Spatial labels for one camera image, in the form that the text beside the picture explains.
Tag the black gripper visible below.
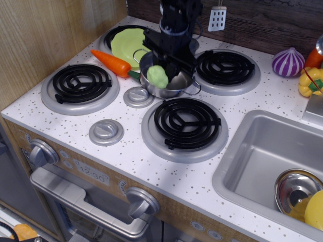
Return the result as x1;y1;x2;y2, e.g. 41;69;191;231
143;27;196;83

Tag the green toy broccoli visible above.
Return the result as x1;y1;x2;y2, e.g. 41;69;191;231
147;65;169;89

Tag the small steel pot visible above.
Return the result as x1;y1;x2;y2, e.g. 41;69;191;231
128;49;201;99

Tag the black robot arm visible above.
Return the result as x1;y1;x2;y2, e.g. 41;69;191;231
143;1;203;81

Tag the green pea can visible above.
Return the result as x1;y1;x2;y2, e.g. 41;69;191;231
189;38;199;54

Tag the light green plate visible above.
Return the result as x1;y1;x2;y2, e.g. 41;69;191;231
111;28;150;69

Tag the upper grey stovetop knob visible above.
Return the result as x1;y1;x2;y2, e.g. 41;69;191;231
123;87;154;108

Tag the grey stovetop knob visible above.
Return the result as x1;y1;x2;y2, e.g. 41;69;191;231
123;87;154;108
89;119;124;147

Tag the orange toy carrot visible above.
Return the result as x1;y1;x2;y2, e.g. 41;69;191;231
90;49;140;82

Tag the back right stove burner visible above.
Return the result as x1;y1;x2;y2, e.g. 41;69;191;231
195;49;261;96

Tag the stove burner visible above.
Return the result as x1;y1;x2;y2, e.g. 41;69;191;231
98;25;149;54
41;64;119;116
141;98;229;163
195;49;261;96

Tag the back left stove burner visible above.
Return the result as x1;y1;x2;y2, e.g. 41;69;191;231
98;25;149;54

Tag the hanging slotted spatula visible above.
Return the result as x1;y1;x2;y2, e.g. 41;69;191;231
208;1;227;32

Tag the front right stove burner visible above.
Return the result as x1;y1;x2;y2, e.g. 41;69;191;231
141;98;229;163

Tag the front left stove burner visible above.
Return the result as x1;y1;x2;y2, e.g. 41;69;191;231
41;64;119;116

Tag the lower grey stovetop knob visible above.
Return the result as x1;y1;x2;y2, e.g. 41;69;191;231
89;119;124;147

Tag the purple striped toy onion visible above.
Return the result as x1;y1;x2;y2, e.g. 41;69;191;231
272;47;305;77

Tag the grey sink basin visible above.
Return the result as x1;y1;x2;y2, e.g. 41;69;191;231
212;110;322;241

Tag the right oven dial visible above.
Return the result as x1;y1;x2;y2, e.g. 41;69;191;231
126;187;160;219

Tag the oven dial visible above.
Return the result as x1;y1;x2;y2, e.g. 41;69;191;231
29;139;60;167
126;187;160;219

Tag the yellow toy bell pepper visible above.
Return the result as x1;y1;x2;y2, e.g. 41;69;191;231
298;68;322;97

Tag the orange bottle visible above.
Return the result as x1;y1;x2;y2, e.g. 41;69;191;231
304;35;322;69

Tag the left oven dial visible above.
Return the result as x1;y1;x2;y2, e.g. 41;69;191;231
29;139;60;167

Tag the grey faucet base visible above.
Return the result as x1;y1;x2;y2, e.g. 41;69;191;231
302;94;323;126

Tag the steel pot lid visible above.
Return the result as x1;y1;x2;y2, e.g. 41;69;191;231
274;169;322;221

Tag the yellow toy in sink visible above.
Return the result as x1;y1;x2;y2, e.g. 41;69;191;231
288;191;322;231

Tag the orange object on floor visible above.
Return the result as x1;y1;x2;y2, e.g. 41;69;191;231
13;224;38;241

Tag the grey oven door handle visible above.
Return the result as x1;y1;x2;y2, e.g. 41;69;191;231
30;168;149;241

